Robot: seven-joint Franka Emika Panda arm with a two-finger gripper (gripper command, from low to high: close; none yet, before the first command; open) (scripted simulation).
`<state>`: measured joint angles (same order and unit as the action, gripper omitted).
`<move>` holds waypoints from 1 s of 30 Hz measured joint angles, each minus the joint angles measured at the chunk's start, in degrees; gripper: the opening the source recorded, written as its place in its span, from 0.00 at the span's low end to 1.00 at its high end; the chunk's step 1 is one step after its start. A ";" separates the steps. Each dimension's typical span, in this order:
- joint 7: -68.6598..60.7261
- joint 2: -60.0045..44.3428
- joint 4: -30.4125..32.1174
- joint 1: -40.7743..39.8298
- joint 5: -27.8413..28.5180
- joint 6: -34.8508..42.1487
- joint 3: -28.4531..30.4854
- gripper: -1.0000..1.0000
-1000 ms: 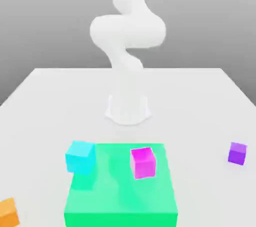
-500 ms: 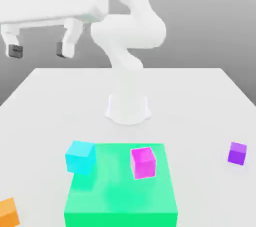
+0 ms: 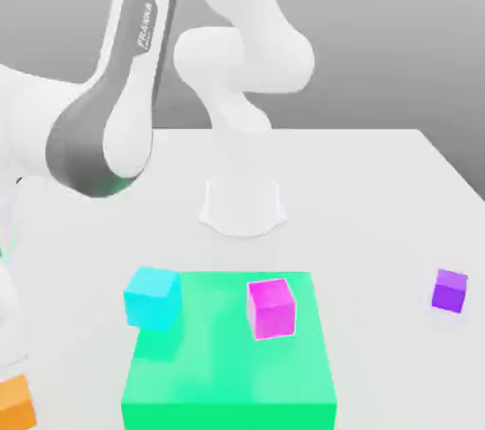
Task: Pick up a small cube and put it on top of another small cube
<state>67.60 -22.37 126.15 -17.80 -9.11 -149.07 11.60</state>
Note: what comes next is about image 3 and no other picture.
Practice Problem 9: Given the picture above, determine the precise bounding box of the small orange cube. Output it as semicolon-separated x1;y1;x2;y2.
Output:
0;372;39;430

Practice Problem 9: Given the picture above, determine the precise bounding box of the large green box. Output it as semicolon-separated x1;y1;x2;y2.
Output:
120;271;339;430

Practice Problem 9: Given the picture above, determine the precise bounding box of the small purple cube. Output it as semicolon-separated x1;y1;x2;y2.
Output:
430;267;470;314

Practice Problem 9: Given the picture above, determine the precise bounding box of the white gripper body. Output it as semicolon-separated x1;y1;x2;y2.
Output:
0;260;30;369

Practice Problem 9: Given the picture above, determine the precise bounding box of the small magenta cube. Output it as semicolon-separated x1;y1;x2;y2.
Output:
246;278;297;341

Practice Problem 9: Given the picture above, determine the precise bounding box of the small cyan cube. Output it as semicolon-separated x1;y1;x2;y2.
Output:
122;265;184;333

